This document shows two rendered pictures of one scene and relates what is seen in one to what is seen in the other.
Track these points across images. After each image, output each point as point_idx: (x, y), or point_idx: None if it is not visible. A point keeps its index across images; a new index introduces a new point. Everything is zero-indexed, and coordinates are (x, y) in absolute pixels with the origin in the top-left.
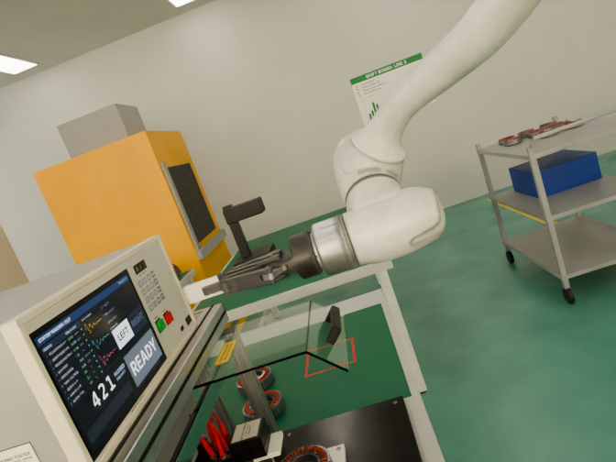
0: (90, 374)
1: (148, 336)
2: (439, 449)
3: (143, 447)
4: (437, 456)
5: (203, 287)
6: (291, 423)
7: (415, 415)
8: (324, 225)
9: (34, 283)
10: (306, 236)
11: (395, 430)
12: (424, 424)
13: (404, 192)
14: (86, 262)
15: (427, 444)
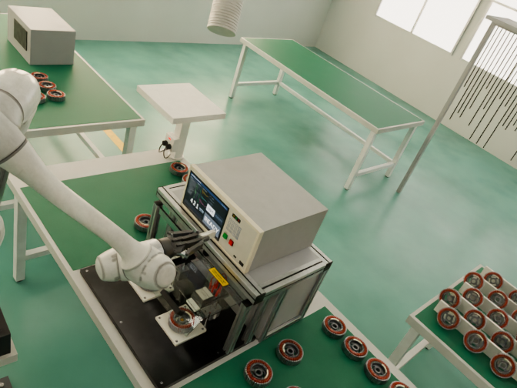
0: (195, 195)
1: (217, 226)
2: (125, 359)
3: (181, 217)
4: (124, 355)
5: (204, 232)
6: (228, 368)
7: (147, 382)
8: (150, 240)
9: (290, 206)
10: (158, 239)
11: (151, 360)
12: (138, 376)
13: (112, 249)
14: (284, 219)
15: (132, 362)
